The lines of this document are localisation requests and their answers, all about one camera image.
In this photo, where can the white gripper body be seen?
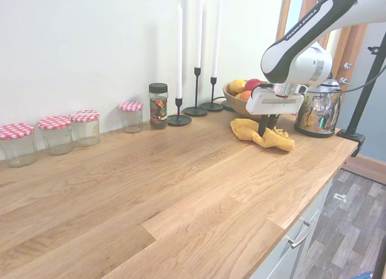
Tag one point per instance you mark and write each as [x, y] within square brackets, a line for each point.
[271, 104]

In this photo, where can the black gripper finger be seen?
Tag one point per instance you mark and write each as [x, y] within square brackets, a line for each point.
[263, 126]
[273, 120]

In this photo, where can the yellow cloth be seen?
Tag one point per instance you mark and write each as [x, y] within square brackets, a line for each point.
[245, 129]

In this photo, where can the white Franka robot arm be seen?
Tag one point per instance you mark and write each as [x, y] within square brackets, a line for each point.
[304, 62]

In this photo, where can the orange fruit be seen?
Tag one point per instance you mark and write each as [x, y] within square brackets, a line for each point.
[245, 95]

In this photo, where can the red apple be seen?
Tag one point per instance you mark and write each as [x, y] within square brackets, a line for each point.
[252, 83]

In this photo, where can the wooden fruit bowl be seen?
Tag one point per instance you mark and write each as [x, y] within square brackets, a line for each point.
[235, 102]

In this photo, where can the yellow lemon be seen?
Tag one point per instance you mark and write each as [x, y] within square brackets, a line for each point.
[237, 85]

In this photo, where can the black round base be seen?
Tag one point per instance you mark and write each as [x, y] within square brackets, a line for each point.
[226, 105]

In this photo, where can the chrome kettle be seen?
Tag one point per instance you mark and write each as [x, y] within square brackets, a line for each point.
[318, 113]

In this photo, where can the black candle holder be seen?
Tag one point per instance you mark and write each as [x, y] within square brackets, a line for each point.
[179, 119]
[196, 110]
[212, 105]

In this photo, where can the silver door lock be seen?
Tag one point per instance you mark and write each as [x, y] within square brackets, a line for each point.
[348, 65]

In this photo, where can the white taper candle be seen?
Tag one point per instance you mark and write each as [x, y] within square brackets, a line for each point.
[199, 29]
[179, 50]
[216, 38]

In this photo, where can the wooden door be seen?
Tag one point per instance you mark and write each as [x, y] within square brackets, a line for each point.
[346, 47]

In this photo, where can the coffee jar black lid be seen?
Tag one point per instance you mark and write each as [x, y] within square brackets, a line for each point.
[158, 107]

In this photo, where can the white cabinet drawer front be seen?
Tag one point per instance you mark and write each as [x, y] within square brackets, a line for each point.
[289, 255]

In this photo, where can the glass jar red-checked lid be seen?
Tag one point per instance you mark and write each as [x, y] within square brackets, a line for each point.
[56, 137]
[131, 117]
[87, 129]
[18, 146]

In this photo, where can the black camera stand with clamp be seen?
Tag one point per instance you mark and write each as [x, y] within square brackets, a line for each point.
[366, 89]

